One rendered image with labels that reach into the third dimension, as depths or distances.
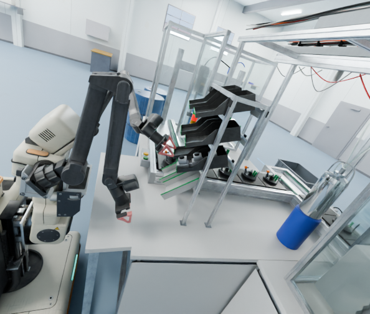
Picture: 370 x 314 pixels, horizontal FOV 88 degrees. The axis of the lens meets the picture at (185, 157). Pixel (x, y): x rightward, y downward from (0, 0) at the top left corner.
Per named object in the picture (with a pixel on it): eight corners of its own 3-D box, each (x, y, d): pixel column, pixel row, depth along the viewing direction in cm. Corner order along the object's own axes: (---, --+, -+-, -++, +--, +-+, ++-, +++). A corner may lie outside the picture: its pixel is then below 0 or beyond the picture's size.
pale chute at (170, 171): (162, 184, 126) (159, 179, 124) (164, 173, 138) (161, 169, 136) (200, 167, 120) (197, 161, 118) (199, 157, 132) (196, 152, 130)
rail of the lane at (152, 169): (147, 183, 143) (151, 171, 138) (147, 135, 219) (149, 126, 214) (154, 184, 145) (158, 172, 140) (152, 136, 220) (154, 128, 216)
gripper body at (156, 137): (168, 135, 106) (157, 126, 104) (165, 142, 97) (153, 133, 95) (161, 142, 108) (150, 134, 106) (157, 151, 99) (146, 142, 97)
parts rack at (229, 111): (180, 225, 117) (233, 95, 82) (173, 187, 148) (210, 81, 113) (211, 228, 123) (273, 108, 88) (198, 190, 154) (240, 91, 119)
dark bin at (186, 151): (173, 159, 118) (171, 148, 114) (174, 150, 129) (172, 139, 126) (218, 153, 116) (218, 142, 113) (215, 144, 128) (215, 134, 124)
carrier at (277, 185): (265, 188, 174) (271, 177, 168) (252, 173, 194) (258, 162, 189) (286, 191, 181) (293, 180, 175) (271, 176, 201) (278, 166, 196)
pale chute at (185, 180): (164, 200, 113) (160, 194, 111) (166, 187, 125) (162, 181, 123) (207, 181, 107) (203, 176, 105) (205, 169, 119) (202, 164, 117)
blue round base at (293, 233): (284, 250, 126) (308, 220, 114) (271, 230, 139) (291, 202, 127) (303, 250, 130) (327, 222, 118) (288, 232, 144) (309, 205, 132)
